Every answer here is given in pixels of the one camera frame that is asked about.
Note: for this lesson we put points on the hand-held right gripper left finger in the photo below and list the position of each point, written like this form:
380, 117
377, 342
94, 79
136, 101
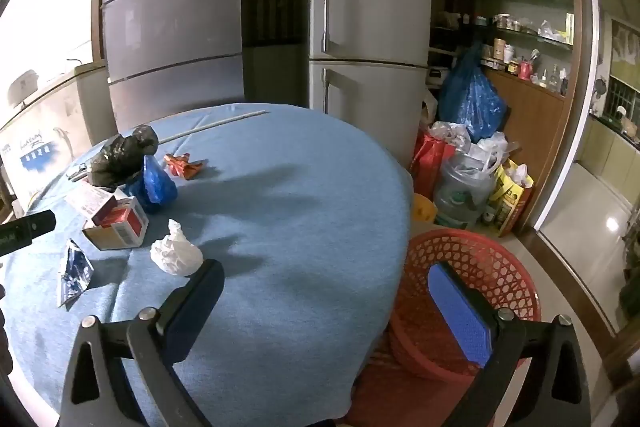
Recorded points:
197, 297

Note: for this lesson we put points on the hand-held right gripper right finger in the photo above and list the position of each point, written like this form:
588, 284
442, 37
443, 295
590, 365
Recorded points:
460, 312

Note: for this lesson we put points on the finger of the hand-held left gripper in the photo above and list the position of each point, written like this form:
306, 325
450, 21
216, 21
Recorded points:
40, 222

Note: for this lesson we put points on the white box with red print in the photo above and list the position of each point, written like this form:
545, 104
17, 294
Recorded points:
90, 202

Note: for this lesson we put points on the blue silver carton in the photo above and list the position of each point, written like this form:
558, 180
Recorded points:
75, 274

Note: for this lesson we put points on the red plastic mesh basket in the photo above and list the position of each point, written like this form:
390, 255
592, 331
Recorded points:
425, 252

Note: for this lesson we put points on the red and white cardboard box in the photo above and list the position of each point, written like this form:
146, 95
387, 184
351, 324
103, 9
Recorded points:
120, 227

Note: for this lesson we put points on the black plastic bag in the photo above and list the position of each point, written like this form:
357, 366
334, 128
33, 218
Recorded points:
120, 154

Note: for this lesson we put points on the small blue plastic bag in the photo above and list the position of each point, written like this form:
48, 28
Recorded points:
155, 187

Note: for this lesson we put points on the orange wrapper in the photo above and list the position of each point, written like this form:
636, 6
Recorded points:
181, 166

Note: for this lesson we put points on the white crumpled tissue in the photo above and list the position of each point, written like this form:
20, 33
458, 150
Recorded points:
175, 254

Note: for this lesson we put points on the white chest freezer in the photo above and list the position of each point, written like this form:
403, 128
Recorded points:
45, 132

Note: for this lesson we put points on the blue tablecloth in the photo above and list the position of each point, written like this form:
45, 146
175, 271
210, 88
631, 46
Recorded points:
280, 232

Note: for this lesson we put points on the yellow plastic bucket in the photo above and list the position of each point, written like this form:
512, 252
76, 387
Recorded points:
422, 209

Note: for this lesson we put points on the clear water jug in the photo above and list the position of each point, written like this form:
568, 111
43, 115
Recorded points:
460, 192

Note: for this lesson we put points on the yellow shopping bag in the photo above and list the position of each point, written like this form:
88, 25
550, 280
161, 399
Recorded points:
510, 202

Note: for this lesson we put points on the white round lid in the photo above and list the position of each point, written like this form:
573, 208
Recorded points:
22, 84

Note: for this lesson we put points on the red gift bag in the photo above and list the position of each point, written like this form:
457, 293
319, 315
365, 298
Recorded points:
430, 162

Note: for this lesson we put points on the white plastic bag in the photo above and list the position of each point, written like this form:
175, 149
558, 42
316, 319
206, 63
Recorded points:
450, 134
492, 152

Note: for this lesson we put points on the long white rod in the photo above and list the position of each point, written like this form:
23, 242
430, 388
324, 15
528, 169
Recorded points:
220, 123

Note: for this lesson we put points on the metal storage rack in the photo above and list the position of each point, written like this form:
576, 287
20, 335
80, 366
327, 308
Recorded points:
631, 267

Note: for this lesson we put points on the large blue plastic bag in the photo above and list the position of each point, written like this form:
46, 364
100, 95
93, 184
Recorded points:
470, 102

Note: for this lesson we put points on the wooden display cabinet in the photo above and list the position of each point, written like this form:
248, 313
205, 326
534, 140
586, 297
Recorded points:
530, 107

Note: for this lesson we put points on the kitchen counter cabinets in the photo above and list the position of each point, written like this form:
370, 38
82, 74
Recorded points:
610, 147

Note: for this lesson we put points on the grey three-drawer refrigerator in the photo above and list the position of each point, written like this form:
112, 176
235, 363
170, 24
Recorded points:
170, 32

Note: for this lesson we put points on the red pen cup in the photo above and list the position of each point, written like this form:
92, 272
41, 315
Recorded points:
524, 70

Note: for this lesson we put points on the barred window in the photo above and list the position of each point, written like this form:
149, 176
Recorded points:
625, 94

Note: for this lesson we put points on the grey two-door refrigerator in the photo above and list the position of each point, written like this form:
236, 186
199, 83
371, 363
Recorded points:
375, 7

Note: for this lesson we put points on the wall hanging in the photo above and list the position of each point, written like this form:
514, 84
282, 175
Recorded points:
625, 44

